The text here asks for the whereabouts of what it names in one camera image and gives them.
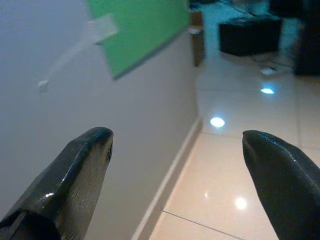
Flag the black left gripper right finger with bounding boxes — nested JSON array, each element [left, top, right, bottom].
[[241, 129, 320, 240]]

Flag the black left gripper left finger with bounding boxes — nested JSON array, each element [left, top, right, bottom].
[[0, 126, 115, 240]]

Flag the white skirting board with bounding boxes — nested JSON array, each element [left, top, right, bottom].
[[131, 116, 203, 240]]

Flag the dark tall furniture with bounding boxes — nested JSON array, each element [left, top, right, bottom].
[[268, 0, 320, 77]]

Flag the black box stool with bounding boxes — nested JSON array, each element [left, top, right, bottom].
[[218, 15, 283, 57]]

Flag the green table mat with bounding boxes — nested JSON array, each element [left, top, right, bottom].
[[86, 0, 190, 80]]

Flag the brown wooden cabinet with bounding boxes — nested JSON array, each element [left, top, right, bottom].
[[189, 10, 206, 67]]

